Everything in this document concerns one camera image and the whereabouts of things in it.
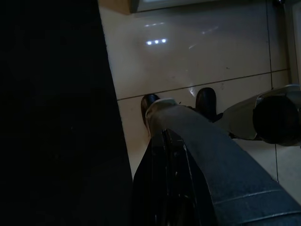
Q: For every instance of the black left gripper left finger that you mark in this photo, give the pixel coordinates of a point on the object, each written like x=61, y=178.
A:
x=150, y=193

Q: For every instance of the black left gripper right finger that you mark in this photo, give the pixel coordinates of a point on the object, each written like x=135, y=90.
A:
x=185, y=195

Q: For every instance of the grey robot left leg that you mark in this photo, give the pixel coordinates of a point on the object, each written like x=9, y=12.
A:
x=211, y=153

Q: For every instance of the grey robot leg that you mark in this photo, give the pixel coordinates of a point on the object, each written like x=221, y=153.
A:
x=211, y=153
x=275, y=117

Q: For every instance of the black robot left foot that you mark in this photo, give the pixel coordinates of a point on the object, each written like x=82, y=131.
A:
x=147, y=103

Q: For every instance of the black robot foot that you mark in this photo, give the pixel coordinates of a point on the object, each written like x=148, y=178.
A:
x=147, y=103
x=205, y=99

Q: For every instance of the black robot right foot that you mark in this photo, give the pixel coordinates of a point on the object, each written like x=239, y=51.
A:
x=205, y=99

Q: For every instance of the grey robot right leg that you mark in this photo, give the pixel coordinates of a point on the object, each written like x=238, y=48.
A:
x=275, y=117

